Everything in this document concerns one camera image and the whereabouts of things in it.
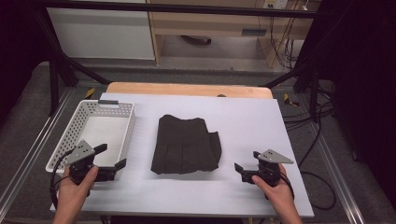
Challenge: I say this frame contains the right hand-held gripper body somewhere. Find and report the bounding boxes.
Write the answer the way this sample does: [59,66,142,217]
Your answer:
[241,149,294,188]

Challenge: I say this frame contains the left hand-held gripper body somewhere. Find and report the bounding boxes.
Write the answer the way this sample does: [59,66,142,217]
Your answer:
[64,139,117,185]

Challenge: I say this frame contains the white perforated plastic basket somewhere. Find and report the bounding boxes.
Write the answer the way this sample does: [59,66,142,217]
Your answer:
[45,99,136,183]

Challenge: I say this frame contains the black cloth garment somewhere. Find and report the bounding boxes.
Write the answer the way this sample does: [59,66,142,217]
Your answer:
[150,114,222,175]

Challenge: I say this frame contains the person's right hand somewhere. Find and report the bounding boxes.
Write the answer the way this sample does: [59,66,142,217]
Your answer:
[251,163,295,216]

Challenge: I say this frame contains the person's left hand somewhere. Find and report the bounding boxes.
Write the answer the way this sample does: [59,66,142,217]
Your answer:
[57,165,100,208]

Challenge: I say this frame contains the black metal stand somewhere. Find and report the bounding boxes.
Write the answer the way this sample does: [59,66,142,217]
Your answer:
[262,60,322,123]
[33,6,112,117]

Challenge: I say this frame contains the wooden table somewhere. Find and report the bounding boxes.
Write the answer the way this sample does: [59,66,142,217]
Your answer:
[106,81,275,100]

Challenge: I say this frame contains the white cabinet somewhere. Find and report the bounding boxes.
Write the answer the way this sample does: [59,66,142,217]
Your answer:
[46,7,156,61]

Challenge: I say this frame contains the black curtain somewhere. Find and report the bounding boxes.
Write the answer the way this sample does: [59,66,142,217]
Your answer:
[318,0,396,200]
[0,0,50,125]

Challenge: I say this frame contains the flat oval grey object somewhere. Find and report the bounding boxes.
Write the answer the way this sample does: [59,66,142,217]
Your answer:
[180,35,212,46]

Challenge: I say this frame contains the light wooden desk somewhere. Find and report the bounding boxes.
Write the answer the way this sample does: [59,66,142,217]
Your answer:
[146,0,321,68]

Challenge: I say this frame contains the white power strip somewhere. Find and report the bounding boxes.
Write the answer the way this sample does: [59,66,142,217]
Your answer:
[262,0,289,9]

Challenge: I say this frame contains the black metal crossbar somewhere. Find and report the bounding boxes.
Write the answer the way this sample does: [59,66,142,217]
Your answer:
[40,0,325,19]

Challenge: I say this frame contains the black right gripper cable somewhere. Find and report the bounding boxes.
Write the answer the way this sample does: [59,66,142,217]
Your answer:
[278,172,296,200]

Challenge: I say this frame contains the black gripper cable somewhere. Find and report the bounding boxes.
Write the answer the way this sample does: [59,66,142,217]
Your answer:
[49,148,76,209]
[278,172,296,200]

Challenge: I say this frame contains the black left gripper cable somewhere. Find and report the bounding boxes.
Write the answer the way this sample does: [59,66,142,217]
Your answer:
[49,148,76,209]

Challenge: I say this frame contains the aluminium rail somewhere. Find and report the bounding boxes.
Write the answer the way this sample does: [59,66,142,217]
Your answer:
[0,89,75,217]
[313,133,366,224]

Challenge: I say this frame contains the bundle of black floor cables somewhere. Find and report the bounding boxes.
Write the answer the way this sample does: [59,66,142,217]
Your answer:
[281,92,336,133]

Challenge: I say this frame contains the looped black floor cable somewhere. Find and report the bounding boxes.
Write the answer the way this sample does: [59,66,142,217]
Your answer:
[297,118,338,211]

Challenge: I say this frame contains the hanging desk cables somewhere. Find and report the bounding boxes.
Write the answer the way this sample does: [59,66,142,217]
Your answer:
[255,8,306,69]

